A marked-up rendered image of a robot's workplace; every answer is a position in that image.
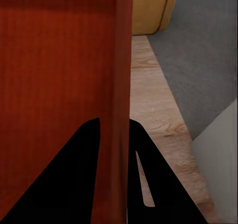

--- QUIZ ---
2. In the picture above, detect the storage box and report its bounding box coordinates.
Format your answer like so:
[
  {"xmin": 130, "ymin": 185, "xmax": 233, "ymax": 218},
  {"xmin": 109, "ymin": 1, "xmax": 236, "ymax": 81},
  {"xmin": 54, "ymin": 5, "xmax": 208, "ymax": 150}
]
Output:
[{"xmin": 0, "ymin": 0, "xmax": 133, "ymax": 224}]

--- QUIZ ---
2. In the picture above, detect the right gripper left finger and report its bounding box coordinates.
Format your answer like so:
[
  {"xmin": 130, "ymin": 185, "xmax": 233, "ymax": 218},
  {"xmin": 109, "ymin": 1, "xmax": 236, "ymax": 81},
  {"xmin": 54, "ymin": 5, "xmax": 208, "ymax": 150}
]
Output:
[{"xmin": 0, "ymin": 118, "xmax": 101, "ymax": 224}]

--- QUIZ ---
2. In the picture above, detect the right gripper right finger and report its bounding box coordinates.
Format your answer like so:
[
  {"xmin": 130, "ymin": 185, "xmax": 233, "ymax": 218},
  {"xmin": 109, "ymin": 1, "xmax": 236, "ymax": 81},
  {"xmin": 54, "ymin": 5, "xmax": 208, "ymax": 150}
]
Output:
[{"xmin": 127, "ymin": 119, "xmax": 208, "ymax": 224}]

